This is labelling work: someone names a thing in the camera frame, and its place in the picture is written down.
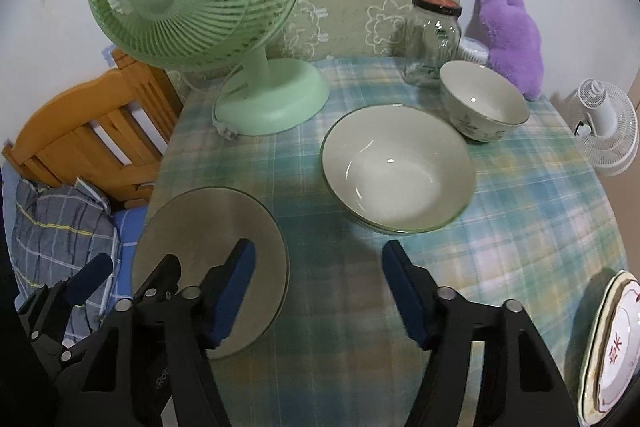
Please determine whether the blue bed sheet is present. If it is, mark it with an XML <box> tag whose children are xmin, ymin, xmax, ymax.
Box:
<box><xmin>112</xmin><ymin>206</ymin><xmax>151</xmax><ymax>248</ymax></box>

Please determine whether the small white plastic container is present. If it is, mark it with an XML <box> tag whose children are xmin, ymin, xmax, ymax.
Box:
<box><xmin>457</xmin><ymin>36</ymin><xmax>491</xmax><ymax>65</ymax></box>

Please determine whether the scalloped red rim white plate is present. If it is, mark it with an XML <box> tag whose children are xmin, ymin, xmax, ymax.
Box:
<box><xmin>592</xmin><ymin>274</ymin><xmax>640</xmax><ymax>425</ymax></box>

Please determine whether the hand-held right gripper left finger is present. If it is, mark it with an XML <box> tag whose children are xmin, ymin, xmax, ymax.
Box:
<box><xmin>50</xmin><ymin>238</ymin><xmax>257</xmax><ymax>427</ymax></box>

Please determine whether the purple plush toy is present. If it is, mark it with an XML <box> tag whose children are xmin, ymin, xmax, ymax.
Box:
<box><xmin>465</xmin><ymin>0</ymin><xmax>545</xmax><ymax>102</ymax></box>

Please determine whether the large round yellow floral plate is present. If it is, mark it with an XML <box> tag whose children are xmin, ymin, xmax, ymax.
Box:
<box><xmin>577</xmin><ymin>269</ymin><xmax>628</xmax><ymax>427</ymax></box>

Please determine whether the grey floral ceramic bowl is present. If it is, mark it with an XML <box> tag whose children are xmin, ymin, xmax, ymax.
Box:
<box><xmin>439</xmin><ymin>60</ymin><xmax>531</xmax><ymax>144</ymax></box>
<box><xmin>131</xmin><ymin>187</ymin><xmax>291</xmax><ymax>360</ymax></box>
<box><xmin>320</xmin><ymin>105</ymin><xmax>477</xmax><ymax>235</ymax></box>

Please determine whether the white fan cord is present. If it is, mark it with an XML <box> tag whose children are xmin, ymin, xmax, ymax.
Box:
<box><xmin>212</xmin><ymin>97</ymin><xmax>242</xmax><ymax>140</ymax></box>

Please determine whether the wooden chair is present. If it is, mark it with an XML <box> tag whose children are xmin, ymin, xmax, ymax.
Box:
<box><xmin>0</xmin><ymin>48</ymin><xmax>185</xmax><ymax>208</ymax></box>

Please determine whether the white standing fan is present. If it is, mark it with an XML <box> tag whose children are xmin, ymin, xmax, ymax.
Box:
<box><xmin>567</xmin><ymin>78</ymin><xmax>640</xmax><ymax>178</ymax></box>

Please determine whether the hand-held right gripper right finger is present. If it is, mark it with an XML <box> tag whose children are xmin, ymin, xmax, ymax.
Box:
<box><xmin>382</xmin><ymin>239</ymin><xmax>581</xmax><ymax>427</ymax></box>

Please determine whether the glass jar with dark lid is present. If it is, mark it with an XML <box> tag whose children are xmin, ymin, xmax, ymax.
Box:
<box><xmin>402</xmin><ymin>0</ymin><xmax>463</xmax><ymax>88</ymax></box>

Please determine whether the plaid blue green tablecloth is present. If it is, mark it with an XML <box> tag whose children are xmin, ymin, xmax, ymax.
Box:
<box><xmin>145</xmin><ymin>54</ymin><xmax>631</xmax><ymax>427</ymax></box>

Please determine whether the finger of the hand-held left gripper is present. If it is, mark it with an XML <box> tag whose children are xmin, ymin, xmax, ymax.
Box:
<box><xmin>131</xmin><ymin>253</ymin><xmax>182</xmax><ymax>303</ymax></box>
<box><xmin>17</xmin><ymin>253</ymin><xmax>113</xmax><ymax>360</ymax></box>

